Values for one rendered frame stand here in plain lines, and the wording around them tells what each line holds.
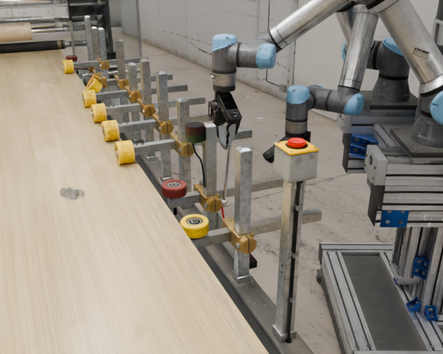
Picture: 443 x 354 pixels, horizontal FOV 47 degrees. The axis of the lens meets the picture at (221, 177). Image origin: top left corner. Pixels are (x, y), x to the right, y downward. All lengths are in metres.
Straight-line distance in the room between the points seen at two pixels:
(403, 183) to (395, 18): 0.54
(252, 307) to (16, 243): 0.65
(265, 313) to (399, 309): 1.01
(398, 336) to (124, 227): 1.23
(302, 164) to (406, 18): 0.58
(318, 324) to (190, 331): 1.48
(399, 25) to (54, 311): 1.12
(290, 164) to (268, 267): 1.80
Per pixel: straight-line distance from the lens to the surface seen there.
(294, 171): 1.07
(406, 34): 1.49
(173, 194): 1.61
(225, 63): 1.56
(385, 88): 2.15
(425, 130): 1.70
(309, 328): 2.46
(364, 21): 1.77
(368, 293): 2.37
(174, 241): 1.34
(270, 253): 2.94
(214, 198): 1.62
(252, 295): 1.48
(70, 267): 1.29
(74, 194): 1.63
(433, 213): 1.86
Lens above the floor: 1.61
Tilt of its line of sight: 25 degrees down
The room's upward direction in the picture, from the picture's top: straight up
